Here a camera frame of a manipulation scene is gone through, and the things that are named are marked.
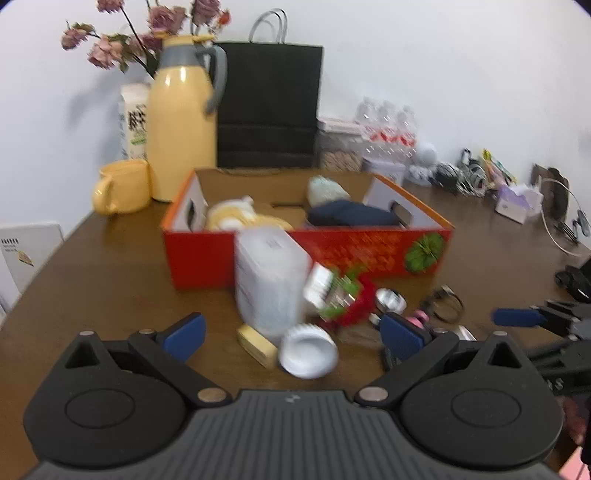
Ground white jar lid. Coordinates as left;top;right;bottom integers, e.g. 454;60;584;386
279;324;339;380

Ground yellow ceramic mug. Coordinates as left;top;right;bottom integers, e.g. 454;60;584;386
92;159;151;216

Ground red orange cardboard box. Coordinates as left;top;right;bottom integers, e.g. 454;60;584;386
161;169;454;289

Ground small yellow box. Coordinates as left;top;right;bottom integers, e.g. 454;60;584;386
236;324;279;370

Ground black paper bag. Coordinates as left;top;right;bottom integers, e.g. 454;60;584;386
217;8;324;169

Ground silver round tin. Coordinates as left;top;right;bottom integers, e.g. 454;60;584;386
375;288;407;315

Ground black cable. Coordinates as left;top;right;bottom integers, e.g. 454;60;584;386
417;284;465;325

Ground tangled white cables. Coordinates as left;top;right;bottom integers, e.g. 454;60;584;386
431;148;518;198

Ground yellow thermos jug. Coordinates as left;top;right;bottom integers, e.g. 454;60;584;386
146;34;228;202

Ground dried pink rose bouquet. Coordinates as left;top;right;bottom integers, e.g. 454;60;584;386
60;1;231;77

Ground clear plastic container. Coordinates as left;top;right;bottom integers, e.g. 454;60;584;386
235;227;311;343

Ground navy blue pouch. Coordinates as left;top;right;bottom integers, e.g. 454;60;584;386
307;200;405;228

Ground water bottle left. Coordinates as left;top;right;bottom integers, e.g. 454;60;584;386
355;97;380;158

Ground water bottle middle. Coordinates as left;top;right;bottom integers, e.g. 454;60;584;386
377;100;398;161

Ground clear jar of nuts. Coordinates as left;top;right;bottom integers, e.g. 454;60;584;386
315;118;363;172

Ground mint knitted ball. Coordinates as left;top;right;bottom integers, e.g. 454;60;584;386
307;176;351;208

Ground white astronaut figurine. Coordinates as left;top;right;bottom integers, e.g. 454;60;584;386
407;141;439;187

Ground white board with logo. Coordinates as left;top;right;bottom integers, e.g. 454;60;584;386
1;222;63;294

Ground water bottle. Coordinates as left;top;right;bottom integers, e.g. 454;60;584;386
355;97;380;158
397;105;418;160
377;100;398;161

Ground purple tissue pack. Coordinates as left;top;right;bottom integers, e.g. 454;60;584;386
495;184;544;225

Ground water bottle right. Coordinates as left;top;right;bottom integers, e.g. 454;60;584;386
397;105;418;160

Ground white milk carton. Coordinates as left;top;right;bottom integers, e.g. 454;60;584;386
118;83;149;160

